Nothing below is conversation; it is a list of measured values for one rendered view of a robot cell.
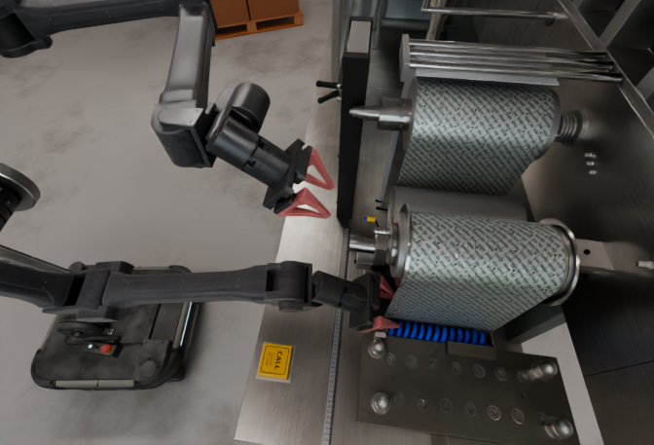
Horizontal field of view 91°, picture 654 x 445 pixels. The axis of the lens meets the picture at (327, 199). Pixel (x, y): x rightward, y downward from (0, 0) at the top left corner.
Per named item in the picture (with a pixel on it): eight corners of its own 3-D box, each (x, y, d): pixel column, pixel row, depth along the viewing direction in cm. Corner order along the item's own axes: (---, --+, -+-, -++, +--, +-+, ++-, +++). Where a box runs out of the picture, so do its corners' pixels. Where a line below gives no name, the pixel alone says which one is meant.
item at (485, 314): (383, 316, 72) (398, 285, 57) (490, 329, 70) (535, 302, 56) (383, 318, 72) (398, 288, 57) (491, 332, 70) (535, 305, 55)
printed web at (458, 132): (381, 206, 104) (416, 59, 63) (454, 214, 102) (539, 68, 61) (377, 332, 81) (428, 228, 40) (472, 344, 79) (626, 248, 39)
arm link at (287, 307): (282, 308, 54) (285, 258, 58) (260, 317, 63) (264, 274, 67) (343, 314, 59) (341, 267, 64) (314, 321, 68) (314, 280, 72)
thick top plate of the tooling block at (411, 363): (360, 339, 74) (363, 332, 69) (541, 362, 71) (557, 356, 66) (356, 423, 65) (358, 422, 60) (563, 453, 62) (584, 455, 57)
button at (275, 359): (265, 344, 80) (264, 342, 78) (293, 348, 79) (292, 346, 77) (258, 376, 76) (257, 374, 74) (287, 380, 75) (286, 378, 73)
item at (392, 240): (384, 266, 60) (387, 226, 62) (395, 267, 60) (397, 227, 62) (390, 263, 53) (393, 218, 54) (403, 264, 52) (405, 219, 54)
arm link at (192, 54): (194, 32, 72) (175, -23, 63) (220, 30, 73) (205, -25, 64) (172, 179, 47) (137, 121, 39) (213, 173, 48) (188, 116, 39)
